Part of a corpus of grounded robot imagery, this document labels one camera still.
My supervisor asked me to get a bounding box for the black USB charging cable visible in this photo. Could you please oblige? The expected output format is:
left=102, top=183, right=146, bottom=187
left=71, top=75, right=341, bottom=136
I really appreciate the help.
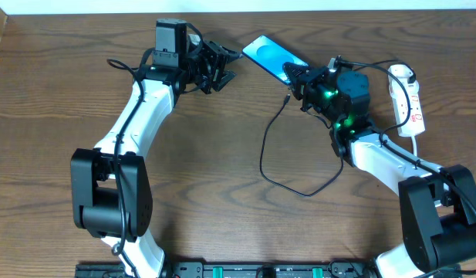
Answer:
left=258, top=58, right=417, bottom=198

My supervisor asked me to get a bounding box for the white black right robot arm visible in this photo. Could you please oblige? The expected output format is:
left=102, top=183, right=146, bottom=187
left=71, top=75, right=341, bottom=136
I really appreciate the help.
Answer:
left=283, top=58, right=476, bottom=277

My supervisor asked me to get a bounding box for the white power strip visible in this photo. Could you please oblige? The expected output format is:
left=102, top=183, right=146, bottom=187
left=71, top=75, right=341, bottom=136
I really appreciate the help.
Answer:
left=389, top=81, right=426, bottom=137

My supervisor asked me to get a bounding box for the white USB charger plug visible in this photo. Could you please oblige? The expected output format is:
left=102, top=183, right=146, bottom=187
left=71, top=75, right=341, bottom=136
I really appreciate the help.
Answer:
left=388, top=64, right=417, bottom=86

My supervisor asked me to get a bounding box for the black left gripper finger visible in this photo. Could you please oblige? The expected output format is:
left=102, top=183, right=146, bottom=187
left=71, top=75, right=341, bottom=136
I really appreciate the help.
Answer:
left=211, top=70, right=236, bottom=92
left=222, top=47, right=243, bottom=63

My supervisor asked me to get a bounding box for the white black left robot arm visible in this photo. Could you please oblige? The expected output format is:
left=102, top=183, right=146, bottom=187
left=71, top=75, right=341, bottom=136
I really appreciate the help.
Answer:
left=70, top=19, right=242, bottom=277

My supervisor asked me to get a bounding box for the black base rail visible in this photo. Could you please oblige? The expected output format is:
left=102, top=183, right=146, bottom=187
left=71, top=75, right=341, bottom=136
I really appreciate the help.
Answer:
left=74, top=261, right=463, bottom=278

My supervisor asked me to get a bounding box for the blue Galaxy smartphone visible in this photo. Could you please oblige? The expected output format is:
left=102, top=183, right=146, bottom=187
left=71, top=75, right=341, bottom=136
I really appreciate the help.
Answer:
left=242, top=35, right=308, bottom=85

